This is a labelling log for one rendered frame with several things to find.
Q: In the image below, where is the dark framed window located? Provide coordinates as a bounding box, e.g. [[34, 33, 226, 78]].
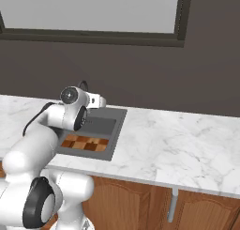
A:
[[0, 0, 194, 49]]

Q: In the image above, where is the grey cupboard door handle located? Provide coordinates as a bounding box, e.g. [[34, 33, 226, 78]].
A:
[[166, 187, 179, 224]]

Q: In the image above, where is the checkered wooden cutting board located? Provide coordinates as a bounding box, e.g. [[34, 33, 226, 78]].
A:
[[60, 133, 110, 153]]

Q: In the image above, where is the black sink faucet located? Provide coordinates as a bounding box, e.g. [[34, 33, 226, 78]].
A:
[[77, 80, 90, 93]]

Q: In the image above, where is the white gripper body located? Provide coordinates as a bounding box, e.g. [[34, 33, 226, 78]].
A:
[[97, 96, 108, 109]]

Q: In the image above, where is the brown wooden cupboard door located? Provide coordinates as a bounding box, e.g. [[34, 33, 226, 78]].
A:
[[171, 188, 240, 230], [82, 176, 173, 230]]

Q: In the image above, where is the grey sink basin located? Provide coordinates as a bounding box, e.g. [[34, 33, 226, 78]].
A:
[[54, 106, 128, 162]]

